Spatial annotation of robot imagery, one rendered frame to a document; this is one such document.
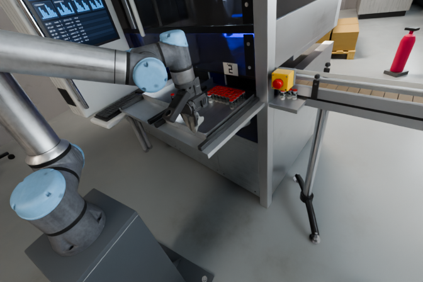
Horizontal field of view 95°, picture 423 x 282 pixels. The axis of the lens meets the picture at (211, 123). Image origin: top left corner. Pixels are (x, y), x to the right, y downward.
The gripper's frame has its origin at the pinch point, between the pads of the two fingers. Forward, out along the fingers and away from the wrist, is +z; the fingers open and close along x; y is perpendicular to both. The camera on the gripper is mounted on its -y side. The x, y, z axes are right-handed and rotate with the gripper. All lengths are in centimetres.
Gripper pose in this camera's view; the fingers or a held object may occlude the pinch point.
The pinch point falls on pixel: (192, 131)
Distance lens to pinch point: 75.5
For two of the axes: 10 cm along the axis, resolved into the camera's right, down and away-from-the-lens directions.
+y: 6.5, -5.2, 5.5
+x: -7.4, -2.8, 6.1
